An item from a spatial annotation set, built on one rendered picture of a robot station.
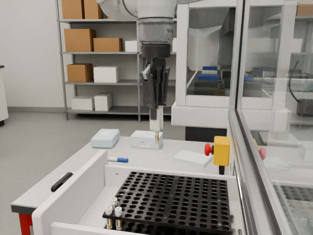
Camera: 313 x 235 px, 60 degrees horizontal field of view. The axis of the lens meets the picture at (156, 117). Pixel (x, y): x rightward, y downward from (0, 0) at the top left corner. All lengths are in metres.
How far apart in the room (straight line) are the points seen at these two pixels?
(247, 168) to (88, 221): 0.34
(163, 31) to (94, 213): 0.45
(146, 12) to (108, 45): 3.72
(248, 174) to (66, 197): 0.33
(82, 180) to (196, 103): 0.82
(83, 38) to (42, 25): 0.97
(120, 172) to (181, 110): 0.69
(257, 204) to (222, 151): 0.45
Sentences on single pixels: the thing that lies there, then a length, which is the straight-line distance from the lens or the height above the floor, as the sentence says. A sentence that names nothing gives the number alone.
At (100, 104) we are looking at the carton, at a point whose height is 0.26.
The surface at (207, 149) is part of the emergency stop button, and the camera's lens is 0.85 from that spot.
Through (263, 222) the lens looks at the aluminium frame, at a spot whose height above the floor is 0.99.
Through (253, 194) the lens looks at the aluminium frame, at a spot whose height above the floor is 0.99.
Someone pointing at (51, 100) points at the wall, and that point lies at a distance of 5.27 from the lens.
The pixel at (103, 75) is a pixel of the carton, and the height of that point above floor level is 0.73.
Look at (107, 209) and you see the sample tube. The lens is 0.51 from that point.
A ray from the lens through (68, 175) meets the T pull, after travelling 0.65.
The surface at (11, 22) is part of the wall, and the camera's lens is 5.47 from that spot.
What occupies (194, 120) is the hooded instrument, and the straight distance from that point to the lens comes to 1.33.
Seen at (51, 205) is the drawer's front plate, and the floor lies 0.93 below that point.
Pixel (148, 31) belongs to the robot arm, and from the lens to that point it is 0.69.
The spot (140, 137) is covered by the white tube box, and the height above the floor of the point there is 0.81.
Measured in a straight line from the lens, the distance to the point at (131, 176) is 0.65.
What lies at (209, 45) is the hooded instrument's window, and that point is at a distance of 1.30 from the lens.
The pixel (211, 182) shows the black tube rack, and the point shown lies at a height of 0.90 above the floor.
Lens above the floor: 1.19
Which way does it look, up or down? 15 degrees down
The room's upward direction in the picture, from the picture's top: straight up
